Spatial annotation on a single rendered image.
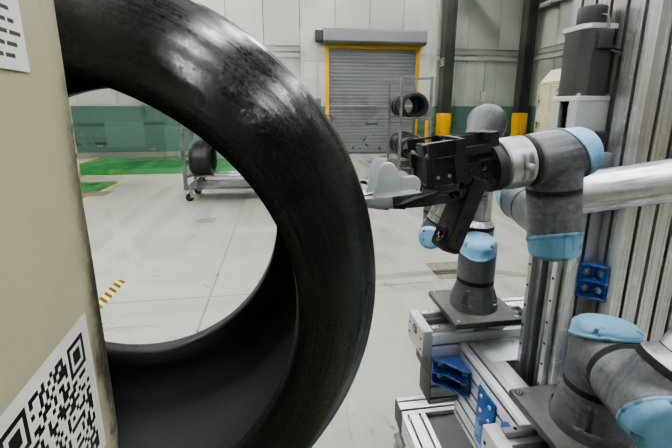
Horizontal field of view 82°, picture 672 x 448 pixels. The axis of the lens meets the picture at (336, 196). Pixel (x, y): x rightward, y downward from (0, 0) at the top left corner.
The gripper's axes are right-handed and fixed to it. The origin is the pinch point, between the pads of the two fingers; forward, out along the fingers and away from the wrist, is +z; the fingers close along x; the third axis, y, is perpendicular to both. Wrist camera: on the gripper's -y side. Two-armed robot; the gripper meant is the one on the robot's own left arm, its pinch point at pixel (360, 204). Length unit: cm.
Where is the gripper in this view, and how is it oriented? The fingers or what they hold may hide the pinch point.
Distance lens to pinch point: 51.6
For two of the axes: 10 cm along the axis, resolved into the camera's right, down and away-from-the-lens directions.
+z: -9.7, 1.7, -1.8
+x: 2.1, 2.2, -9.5
